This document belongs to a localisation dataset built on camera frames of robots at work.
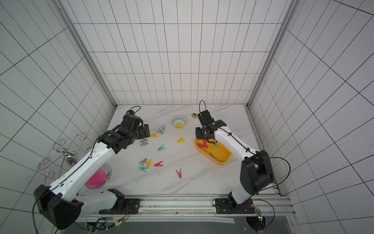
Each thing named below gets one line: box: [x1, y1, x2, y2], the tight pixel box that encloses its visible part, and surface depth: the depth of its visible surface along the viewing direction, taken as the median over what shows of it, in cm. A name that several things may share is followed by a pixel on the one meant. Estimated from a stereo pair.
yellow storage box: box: [194, 138, 233, 166], surface depth 96 cm
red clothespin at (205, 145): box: [198, 139, 209, 149], surface depth 97 cm
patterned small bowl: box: [170, 114, 188, 129], surface depth 109 cm
